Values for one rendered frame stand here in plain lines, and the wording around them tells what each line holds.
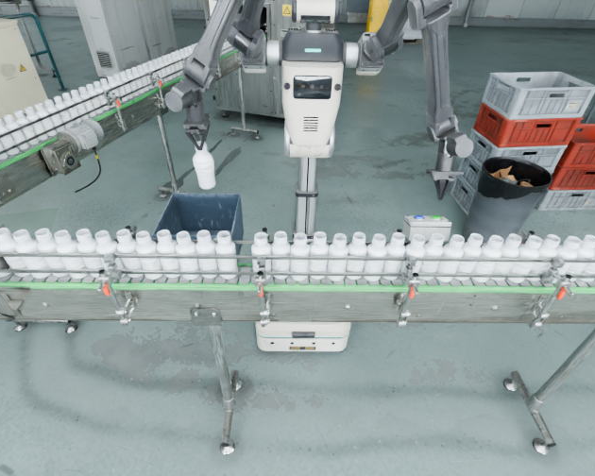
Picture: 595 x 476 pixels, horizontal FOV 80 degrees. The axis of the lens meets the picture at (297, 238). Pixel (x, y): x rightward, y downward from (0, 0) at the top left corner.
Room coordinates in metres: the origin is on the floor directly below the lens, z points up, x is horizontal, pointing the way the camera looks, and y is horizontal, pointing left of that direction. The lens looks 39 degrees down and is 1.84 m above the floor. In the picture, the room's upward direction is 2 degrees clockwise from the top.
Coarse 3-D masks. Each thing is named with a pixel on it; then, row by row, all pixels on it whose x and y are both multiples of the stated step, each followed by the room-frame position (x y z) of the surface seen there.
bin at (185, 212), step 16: (176, 208) 1.36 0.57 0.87; (192, 208) 1.38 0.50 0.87; (208, 208) 1.38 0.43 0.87; (224, 208) 1.38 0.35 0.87; (240, 208) 1.35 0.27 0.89; (160, 224) 1.16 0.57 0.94; (176, 224) 1.32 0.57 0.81; (192, 224) 1.38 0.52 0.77; (208, 224) 1.38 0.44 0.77; (224, 224) 1.38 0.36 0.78; (240, 224) 1.31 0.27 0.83
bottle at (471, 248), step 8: (472, 240) 0.84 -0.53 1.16; (480, 240) 0.83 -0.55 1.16; (464, 248) 0.84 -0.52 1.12; (472, 248) 0.83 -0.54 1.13; (480, 248) 0.83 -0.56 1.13; (464, 256) 0.83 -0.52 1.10; (472, 256) 0.82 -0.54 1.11; (464, 264) 0.82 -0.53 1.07; (472, 264) 0.82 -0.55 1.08; (456, 272) 0.83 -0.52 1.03; (464, 272) 0.82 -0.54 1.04
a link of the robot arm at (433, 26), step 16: (416, 0) 0.99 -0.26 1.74; (416, 16) 0.99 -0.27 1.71; (432, 16) 1.02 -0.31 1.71; (448, 16) 1.01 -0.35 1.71; (432, 32) 1.00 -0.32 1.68; (432, 48) 1.02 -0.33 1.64; (432, 64) 1.03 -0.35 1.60; (448, 64) 1.04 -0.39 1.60; (432, 80) 1.05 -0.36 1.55; (448, 80) 1.05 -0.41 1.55; (432, 96) 1.07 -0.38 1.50; (448, 96) 1.06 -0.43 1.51; (432, 112) 1.08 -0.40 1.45; (448, 112) 1.08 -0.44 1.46; (448, 128) 1.09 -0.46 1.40
